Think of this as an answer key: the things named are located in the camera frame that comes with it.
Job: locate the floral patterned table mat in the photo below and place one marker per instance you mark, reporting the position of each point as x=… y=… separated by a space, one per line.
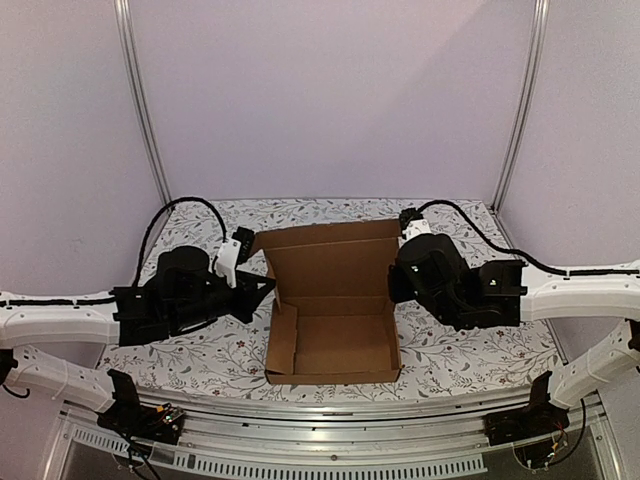
x=227 y=359

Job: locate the aluminium front rail base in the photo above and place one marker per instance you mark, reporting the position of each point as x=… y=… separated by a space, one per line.
x=441 y=438

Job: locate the brown cardboard box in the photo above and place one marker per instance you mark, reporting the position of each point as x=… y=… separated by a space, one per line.
x=332 y=320

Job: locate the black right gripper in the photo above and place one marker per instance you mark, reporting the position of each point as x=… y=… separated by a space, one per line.
x=395 y=285

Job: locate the aluminium frame post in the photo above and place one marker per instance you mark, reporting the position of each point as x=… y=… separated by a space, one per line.
x=532 y=65
x=125 y=28

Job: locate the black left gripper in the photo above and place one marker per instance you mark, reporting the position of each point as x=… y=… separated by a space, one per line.
x=250 y=298

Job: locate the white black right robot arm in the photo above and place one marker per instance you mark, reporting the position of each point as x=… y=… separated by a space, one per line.
x=429 y=270

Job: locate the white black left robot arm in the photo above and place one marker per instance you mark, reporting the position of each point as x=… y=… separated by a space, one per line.
x=188 y=291

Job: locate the aluminium left frame post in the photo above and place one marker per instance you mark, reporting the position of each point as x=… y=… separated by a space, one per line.
x=125 y=28

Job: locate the aluminium right frame post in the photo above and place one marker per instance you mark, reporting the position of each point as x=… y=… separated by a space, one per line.
x=532 y=65

